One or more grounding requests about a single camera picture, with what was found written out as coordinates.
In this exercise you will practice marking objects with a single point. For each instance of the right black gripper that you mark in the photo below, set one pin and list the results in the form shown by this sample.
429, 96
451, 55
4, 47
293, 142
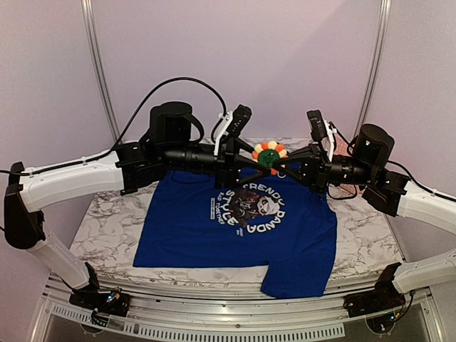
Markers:
317, 168

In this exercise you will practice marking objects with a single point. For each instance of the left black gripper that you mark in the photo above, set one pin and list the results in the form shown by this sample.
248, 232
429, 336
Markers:
227, 167

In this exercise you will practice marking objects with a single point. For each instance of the orange yellow flower brooch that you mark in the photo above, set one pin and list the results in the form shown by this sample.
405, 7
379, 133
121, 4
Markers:
266, 153

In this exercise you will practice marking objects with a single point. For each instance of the blue printed t-shirt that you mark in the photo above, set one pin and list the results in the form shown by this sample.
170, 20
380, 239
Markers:
272, 222

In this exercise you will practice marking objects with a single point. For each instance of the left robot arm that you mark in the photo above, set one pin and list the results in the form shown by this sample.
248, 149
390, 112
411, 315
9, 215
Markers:
128, 167

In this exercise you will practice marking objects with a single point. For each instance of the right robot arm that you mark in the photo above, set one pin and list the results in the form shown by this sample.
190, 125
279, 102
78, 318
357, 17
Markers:
392, 193

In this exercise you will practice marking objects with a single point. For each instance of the pink plastic basket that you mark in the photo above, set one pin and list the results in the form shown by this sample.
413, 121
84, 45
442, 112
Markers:
341, 149

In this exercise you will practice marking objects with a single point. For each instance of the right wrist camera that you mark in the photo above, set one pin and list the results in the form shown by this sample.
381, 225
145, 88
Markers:
322, 133

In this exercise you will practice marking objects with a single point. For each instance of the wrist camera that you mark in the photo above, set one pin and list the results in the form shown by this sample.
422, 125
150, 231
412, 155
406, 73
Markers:
231, 125
322, 133

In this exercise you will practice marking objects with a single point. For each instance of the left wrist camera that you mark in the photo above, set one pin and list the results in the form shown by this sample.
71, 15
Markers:
231, 125

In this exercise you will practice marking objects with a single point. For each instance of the right aluminium frame post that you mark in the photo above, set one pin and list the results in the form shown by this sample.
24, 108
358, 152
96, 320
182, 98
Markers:
379, 45

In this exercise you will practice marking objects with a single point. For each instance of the aluminium frame post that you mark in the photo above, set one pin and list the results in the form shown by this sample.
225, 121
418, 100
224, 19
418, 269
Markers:
95, 54
379, 45

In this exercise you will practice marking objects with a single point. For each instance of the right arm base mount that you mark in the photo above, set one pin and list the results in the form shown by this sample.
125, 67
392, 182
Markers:
372, 301

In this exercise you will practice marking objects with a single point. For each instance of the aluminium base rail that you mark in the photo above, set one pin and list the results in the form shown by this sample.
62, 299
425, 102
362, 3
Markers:
203, 311

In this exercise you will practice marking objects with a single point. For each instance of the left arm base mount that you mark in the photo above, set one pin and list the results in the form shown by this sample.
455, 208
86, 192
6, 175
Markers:
109, 301

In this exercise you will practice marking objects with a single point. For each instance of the left aluminium frame post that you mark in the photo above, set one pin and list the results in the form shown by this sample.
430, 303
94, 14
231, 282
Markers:
95, 54

